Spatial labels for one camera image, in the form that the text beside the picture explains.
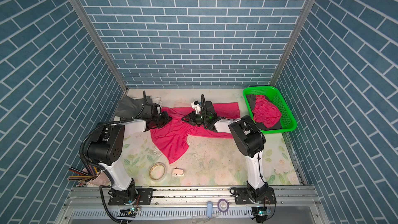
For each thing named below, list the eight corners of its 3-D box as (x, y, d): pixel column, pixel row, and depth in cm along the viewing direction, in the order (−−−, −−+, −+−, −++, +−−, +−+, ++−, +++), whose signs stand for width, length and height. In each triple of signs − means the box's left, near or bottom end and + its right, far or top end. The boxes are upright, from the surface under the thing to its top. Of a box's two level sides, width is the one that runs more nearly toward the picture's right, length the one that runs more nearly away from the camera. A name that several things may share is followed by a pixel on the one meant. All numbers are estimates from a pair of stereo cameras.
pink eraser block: (172, 176, 82) (171, 174, 80) (173, 169, 84) (172, 168, 82) (184, 176, 82) (183, 174, 80) (184, 170, 84) (184, 168, 82)
